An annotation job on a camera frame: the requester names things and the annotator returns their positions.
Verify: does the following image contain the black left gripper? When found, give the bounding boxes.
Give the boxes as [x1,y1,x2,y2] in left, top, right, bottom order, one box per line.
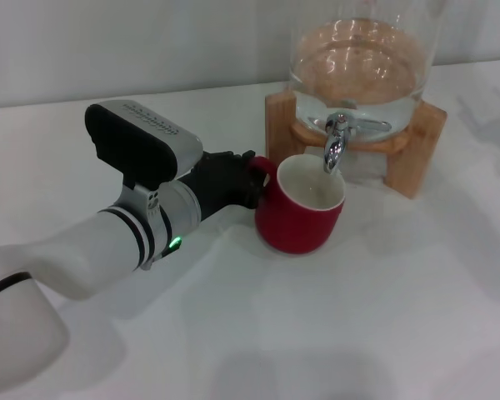
[177,149,273,224]

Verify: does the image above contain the red ceramic cup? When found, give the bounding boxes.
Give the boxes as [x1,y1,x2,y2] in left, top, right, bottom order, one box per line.
[245,153,348,256]

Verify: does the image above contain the chrome faucet with lever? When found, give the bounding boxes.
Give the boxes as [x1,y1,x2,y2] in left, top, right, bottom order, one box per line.
[322,111,393,174]

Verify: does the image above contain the wooden dispenser stand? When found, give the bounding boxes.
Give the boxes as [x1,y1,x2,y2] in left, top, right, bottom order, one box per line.
[264,90,448,201]

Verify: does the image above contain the glass water dispenser jar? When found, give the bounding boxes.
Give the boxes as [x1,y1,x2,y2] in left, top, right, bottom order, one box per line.
[287,0,443,138]

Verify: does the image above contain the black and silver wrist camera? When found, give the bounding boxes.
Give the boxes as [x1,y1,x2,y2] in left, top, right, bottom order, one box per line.
[85,100,204,189]

